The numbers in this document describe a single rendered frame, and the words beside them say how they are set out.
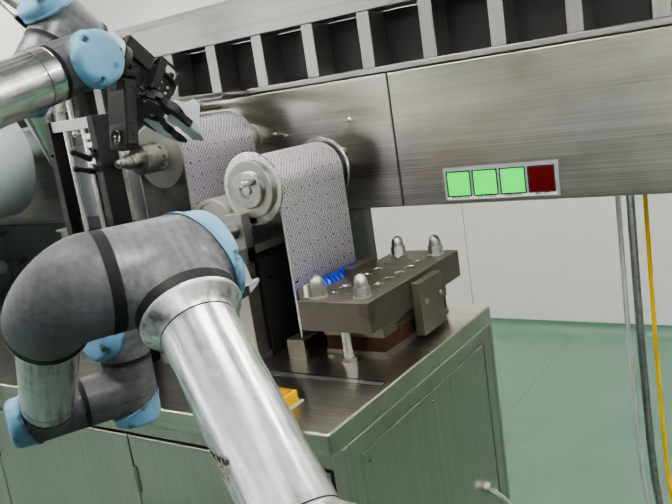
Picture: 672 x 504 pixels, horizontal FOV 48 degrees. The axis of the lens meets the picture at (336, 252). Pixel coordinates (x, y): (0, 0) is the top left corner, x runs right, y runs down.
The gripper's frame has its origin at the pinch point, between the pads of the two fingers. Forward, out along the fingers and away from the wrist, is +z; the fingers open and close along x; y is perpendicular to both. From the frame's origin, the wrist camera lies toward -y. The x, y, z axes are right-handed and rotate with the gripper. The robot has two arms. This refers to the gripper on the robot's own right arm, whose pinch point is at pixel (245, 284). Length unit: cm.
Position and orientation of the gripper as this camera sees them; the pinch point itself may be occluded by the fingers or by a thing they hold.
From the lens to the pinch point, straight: 139.7
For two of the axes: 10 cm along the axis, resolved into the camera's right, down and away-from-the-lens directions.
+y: -1.5, -9.7, -2.0
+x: -8.3, 0.1, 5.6
